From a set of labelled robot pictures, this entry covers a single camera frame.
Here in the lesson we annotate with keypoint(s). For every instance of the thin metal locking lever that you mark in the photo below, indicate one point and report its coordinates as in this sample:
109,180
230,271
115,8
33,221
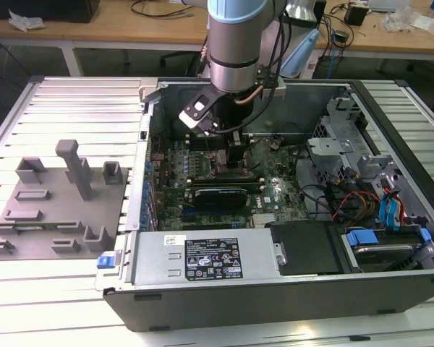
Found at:
207,144

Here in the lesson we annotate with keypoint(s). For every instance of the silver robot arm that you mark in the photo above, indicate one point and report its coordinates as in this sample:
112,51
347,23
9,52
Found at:
233,43

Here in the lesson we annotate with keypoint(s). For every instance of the black RAM slot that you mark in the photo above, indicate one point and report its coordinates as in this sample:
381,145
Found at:
224,184
199,148
199,145
199,141
224,181
224,177
199,137

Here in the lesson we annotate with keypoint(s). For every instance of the round coin battery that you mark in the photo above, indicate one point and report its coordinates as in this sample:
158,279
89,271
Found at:
275,145

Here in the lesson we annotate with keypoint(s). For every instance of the green motherboard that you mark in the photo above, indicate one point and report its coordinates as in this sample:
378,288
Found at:
275,173

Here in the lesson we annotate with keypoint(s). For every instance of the black graphics card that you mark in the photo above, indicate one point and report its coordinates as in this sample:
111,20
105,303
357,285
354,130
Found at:
220,199

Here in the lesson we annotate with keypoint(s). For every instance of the pale blue teach pendant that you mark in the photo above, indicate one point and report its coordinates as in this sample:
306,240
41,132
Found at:
300,54

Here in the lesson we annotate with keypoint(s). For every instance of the black expansion slot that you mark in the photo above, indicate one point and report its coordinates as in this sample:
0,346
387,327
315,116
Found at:
209,217

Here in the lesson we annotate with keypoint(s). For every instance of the silver metal disk bay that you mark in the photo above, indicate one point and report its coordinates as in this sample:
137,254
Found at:
329,144

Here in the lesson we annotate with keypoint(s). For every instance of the silver finned heat sink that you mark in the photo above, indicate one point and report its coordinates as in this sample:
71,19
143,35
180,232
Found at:
264,219

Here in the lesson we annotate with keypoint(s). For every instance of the small grey adapter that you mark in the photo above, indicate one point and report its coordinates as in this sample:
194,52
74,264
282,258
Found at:
341,36

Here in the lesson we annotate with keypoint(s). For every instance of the wooden desk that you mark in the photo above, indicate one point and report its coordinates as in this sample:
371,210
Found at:
94,29
383,39

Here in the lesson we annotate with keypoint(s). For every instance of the black plastic cover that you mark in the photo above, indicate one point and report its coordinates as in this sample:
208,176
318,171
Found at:
304,249

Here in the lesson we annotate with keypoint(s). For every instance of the black power adapter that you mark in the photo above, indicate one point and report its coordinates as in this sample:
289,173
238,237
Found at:
355,15

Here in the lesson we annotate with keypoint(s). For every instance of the silver power supply with label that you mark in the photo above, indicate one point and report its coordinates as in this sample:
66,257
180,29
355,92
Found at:
155,260

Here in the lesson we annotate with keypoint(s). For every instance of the blue case latch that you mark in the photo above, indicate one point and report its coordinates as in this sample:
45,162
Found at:
105,261

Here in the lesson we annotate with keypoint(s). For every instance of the grey parts rack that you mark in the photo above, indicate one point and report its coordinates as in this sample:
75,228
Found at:
58,209

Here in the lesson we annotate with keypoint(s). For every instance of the clear plastic bag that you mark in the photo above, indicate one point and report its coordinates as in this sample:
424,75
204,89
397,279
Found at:
398,20
25,21

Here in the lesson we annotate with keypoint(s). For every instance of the dark grey PC case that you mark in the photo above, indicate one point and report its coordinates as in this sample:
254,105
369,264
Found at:
238,307

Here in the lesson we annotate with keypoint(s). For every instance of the hard disk in blue carrier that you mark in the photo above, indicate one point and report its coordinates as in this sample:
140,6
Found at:
383,253

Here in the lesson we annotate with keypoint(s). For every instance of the black equipment case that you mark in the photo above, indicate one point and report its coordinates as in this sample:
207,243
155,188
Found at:
40,9

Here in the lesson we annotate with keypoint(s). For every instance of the green RAM stick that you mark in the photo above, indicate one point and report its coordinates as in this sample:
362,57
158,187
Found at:
32,227

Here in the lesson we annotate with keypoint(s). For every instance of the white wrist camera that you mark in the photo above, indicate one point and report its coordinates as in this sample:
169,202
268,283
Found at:
197,108

